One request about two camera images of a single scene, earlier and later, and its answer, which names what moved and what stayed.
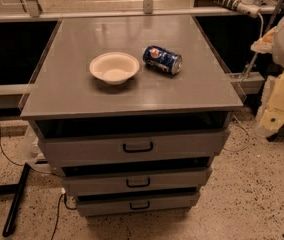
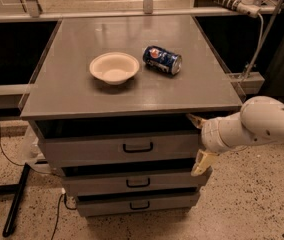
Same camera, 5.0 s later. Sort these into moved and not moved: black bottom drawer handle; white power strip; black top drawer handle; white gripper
Moved: white gripper
Not moved: black top drawer handle; black bottom drawer handle; white power strip
